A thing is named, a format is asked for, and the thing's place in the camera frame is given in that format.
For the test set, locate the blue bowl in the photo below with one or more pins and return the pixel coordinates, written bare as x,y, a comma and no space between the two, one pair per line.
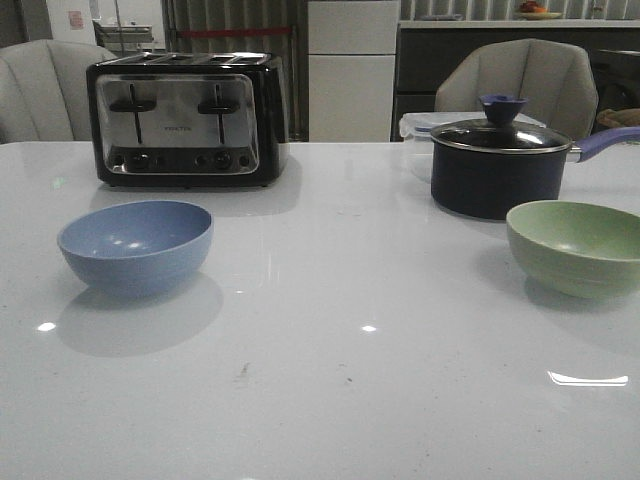
138,249

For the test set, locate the green bowl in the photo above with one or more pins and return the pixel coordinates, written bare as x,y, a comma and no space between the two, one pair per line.
579,249

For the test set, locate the clear plastic food container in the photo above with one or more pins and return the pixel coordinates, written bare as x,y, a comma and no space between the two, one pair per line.
415,129

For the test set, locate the dark blue saucepan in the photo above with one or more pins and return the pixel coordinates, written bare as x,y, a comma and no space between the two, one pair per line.
488,185

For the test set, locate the white refrigerator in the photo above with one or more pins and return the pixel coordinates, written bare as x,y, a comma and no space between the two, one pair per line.
351,61

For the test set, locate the black and chrome toaster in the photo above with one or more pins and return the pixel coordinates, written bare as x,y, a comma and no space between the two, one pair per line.
189,119

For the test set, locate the glass pot lid blue knob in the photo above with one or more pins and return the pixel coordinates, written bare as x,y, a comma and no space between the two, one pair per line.
498,131

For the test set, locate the beige chair right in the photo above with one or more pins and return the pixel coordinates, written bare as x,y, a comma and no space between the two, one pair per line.
556,78

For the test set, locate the beige chair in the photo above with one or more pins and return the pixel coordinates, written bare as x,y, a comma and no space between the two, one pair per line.
44,90
556,78

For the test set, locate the fruit plate on counter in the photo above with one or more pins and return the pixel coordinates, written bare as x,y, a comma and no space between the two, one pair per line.
533,10

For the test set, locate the beige chair left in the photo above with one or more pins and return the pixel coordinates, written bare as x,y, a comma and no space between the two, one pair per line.
44,90

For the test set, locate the dark kitchen counter cabinet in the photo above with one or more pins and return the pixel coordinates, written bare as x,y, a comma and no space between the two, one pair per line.
446,66

